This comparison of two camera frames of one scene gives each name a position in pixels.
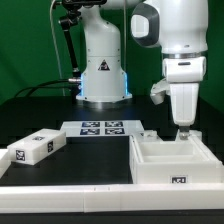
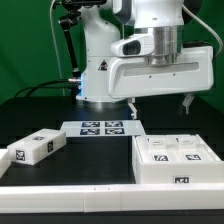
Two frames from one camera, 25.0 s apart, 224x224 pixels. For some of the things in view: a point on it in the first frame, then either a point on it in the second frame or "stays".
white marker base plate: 104,128 stays
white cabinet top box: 35,147 stays
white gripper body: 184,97 to 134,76
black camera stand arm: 68,21 stays
